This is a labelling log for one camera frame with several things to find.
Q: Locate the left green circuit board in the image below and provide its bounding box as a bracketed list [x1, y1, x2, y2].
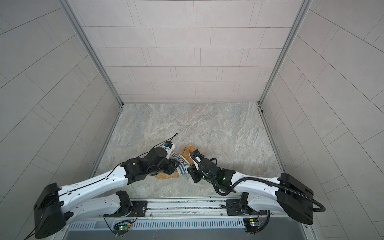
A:
[114, 221, 132, 231]

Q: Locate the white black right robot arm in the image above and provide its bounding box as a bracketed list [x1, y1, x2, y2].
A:
[189, 153, 315, 225]

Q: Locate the tan plush teddy bear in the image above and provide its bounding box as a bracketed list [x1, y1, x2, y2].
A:
[155, 144, 197, 180]

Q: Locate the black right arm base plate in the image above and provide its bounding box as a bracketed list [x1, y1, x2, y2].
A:
[221, 199, 268, 216]

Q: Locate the white ventilation grille strip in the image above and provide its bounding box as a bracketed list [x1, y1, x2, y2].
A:
[68, 218, 245, 231]

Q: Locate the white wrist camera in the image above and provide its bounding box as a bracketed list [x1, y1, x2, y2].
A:
[190, 149, 205, 165]
[162, 140, 175, 152]

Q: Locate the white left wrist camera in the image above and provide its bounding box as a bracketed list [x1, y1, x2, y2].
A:
[162, 140, 175, 152]

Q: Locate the aluminium left corner post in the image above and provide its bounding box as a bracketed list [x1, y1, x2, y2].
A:
[58, 0, 124, 108]

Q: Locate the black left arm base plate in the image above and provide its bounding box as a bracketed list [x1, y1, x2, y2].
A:
[104, 201, 148, 218]

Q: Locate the thin black left camera cable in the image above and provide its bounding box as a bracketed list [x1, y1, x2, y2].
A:
[104, 133, 179, 178]

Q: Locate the black corrugated cable conduit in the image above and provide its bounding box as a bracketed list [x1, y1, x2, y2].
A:
[190, 149, 327, 213]

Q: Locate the green circuit board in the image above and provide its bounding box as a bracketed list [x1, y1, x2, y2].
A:
[243, 218, 260, 232]
[114, 221, 132, 231]

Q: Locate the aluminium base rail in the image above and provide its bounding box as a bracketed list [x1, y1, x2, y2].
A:
[83, 196, 311, 221]

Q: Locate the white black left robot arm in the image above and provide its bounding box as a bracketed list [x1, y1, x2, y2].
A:
[32, 144, 189, 239]

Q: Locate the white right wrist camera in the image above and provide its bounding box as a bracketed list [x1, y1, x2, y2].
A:
[190, 149, 205, 165]

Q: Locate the blue white striped knit sweater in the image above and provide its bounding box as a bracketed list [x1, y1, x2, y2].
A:
[171, 152, 191, 176]

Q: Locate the right green circuit board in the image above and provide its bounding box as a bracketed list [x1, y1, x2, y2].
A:
[243, 218, 260, 232]

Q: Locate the aluminium corner post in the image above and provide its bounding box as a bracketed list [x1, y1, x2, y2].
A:
[259, 0, 312, 108]
[58, 0, 124, 108]

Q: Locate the aluminium right corner post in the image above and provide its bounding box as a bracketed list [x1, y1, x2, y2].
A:
[259, 0, 312, 108]

